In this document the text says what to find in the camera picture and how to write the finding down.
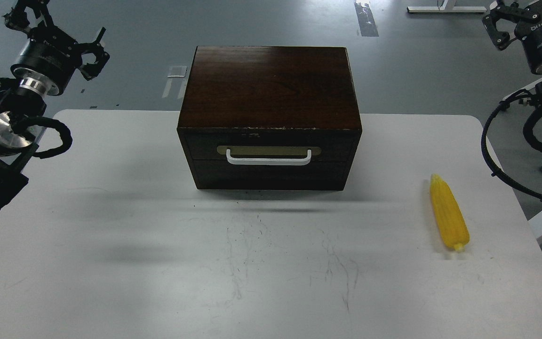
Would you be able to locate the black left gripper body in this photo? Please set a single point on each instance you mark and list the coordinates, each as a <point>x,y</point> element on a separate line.
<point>51,53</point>

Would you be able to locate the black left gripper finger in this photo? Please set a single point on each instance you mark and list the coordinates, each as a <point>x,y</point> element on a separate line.
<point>90,71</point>
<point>17,18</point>

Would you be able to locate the wooden drawer with white handle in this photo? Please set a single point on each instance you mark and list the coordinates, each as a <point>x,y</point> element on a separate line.
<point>323,148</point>

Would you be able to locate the yellow corn cob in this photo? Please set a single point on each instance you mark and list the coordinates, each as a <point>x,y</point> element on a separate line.
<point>448,216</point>

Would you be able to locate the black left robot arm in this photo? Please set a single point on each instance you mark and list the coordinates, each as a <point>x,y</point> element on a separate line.
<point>25,132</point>

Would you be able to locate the dark wooden drawer cabinet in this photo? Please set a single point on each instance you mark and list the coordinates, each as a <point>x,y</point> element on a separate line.
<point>270,90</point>

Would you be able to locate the white desk leg base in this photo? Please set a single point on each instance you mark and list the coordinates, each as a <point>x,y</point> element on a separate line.
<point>446,7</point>

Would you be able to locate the grey floor tape strip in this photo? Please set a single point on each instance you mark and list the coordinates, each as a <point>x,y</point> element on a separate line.
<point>365,18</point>

